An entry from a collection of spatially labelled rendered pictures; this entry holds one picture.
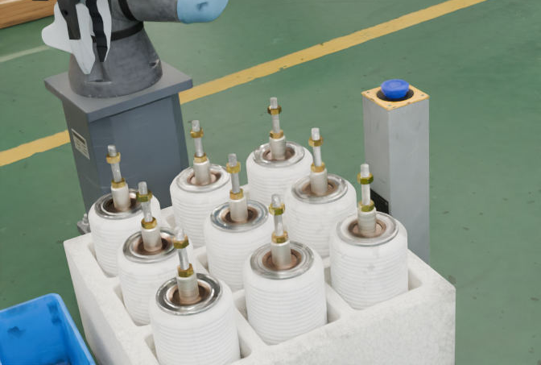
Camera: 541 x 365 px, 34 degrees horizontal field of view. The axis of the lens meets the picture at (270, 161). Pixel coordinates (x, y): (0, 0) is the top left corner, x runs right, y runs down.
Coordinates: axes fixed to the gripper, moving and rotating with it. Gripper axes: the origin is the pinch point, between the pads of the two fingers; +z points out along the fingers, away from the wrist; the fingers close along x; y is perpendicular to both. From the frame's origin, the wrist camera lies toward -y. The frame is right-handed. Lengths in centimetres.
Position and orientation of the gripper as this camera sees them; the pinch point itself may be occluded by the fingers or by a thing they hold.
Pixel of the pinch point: (98, 57)
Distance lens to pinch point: 111.1
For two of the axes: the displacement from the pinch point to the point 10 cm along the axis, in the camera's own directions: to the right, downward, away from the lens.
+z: 0.9, 8.8, 4.7
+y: -9.5, -0.7, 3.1
